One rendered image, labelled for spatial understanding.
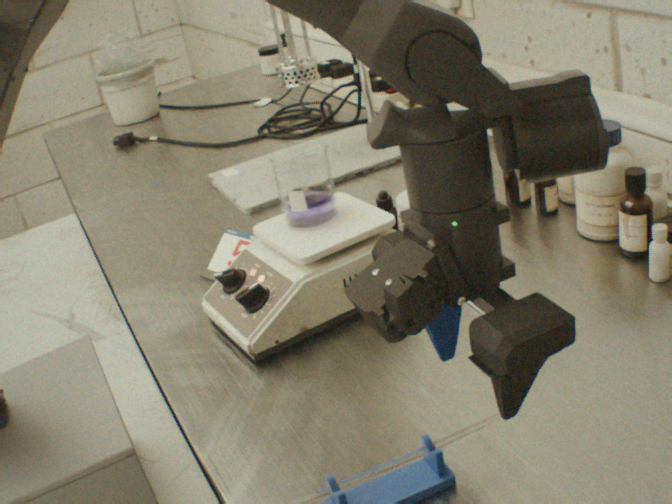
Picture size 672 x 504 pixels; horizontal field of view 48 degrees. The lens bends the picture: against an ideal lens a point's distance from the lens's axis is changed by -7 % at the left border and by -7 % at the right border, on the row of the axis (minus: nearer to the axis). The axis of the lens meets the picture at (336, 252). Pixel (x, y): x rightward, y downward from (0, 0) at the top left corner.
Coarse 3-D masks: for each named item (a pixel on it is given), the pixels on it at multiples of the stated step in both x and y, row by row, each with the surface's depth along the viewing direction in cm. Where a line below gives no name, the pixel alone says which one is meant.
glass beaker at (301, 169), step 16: (288, 144) 88; (304, 144) 87; (320, 144) 86; (272, 160) 85; (288, 160) 88; (304, 160) 82; (320, 160) 83; (288, 176) 83; (304, 176) 83; (320, 176) 83; (288, 192) 84; (304, 192) 83; (320, 192) 84; (288, 208) 85; (304, 208) 84; (320, 208) 85; (336, 208) 86; (288, 224) 86; (304, 224) 85; (320, 224) 85
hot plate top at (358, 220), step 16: (352, 208) 89; (368, 208) 88; (272, 224) 89; (336, 224) 86; (352, 224) 85; (368, 224) 84; (384, 224) 84; (272, 240) 85; (288, 240) 84; (304, 240) 84; (320, 240) 83; (336, 240) 82; (352, 240) 82; (288, 256) 82; (304, 256) 80; (320, 256) 81
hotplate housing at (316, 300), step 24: (288, 264) 83; (312, 264) 82; (336, 264) 82; (360, 264) 83; (312, 288) 81; (336, 288) 82; (216, 312) 86; (288, 312) 80; (312, 312) 82; (336, 312) 83; (240, 336) 81; (264, 336) 80; (288, 336) 81
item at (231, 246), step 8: (224, 240) 102; (232, 240) 101; (240, 240) 100; (248, 240) 99; (224, 248) 101; (232, 248) 100; (240, 248) 99; (216, 256) 101; (224, 256) 101; (232, 256) 100; (216, 264) 101; (224, 264) 100
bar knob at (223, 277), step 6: (228, 270) 86; (234, 270) 85; (240, 270) 87; (216, 276) 86; (222, 276) 86; (228, 276) 85; (234, 276) 85; (240, 276) 85; (222, 282) 87; (228, 282) 86; (234, 282) 86; (240, 282) 86; (222, 288) 87; (228, 288) 86; (234, 288) 86
